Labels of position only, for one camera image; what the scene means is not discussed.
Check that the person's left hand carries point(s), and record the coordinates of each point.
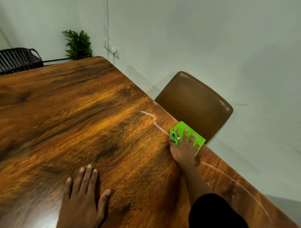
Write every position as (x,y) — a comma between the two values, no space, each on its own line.
(78,206)

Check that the person's right hand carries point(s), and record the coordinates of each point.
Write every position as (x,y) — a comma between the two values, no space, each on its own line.
(183,151)

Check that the person's right little finger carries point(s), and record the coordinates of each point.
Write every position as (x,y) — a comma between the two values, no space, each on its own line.
(197,147)

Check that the person's right middle finger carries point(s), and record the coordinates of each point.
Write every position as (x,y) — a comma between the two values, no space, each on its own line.
(186,137)

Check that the person's left middle finger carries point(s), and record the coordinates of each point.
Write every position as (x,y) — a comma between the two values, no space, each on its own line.
(86,179)

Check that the person's left thumb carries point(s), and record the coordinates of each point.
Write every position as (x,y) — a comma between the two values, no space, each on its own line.
(104,199)

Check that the person's right thumb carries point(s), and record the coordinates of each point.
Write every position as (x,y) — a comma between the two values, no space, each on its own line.
(171,144)

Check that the person's left little finger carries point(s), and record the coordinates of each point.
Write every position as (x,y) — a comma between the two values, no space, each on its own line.
(68,188)

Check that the green cleaning cloth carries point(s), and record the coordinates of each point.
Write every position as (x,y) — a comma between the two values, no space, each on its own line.
(187,126)

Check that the person's right forearm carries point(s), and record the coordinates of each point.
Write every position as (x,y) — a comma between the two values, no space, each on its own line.
(194,180)

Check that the brown leather chair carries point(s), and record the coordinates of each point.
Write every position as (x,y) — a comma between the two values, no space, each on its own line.
(195,101)

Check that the green potted plant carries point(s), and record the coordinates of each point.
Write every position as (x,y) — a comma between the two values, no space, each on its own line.
(78,44)

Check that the black woven basket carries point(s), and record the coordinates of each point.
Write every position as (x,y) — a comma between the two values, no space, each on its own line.
(18,60)

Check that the white wall socket panel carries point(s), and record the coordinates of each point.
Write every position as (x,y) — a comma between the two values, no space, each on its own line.
(111,47)

